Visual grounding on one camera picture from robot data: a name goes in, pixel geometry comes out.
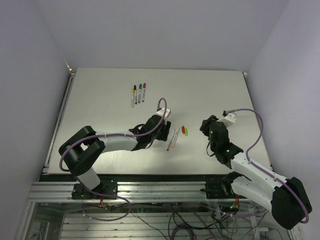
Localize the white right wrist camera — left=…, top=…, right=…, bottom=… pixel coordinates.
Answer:
left=217, top=111, right=237, bottom=128

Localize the white pen red end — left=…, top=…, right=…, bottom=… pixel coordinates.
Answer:
left=166, top=129, right=176, bottom=152

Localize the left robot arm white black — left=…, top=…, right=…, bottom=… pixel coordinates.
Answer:
left=58, top=111, right=171, bottom=199

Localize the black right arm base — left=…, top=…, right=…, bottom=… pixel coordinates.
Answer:
left=200, top=171, right=242, bottom=199

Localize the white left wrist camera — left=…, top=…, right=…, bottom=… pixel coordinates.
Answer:
left=155, top=107, right=171, bottom=118

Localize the aluminium frame rail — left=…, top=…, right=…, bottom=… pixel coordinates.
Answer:
left=27, top=181, right=291, bottom=201

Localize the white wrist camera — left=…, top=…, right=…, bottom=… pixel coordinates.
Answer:
left=217, top=111, right=237, bottom=128
left=155, top=107, right=171, bottom=118

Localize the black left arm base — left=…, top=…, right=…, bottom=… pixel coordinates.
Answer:
left=71, top=180, right=118, bottom=200

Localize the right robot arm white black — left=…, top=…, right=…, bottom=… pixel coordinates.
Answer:
left=199, top=112, right=312, bottom=230

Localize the white pen green end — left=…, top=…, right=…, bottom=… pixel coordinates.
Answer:
left=138, top=88, right=142, bottom=103

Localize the white pen blue end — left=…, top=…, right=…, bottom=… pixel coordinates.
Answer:
left=134, top=89, right=138, bottom=105

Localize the white pen orange end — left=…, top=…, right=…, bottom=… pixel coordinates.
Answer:
left=171, top=128, right=180, bottom=148

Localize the white pen yellow end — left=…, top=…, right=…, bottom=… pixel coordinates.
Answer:
left=131, top=90, right=135, bottom=108

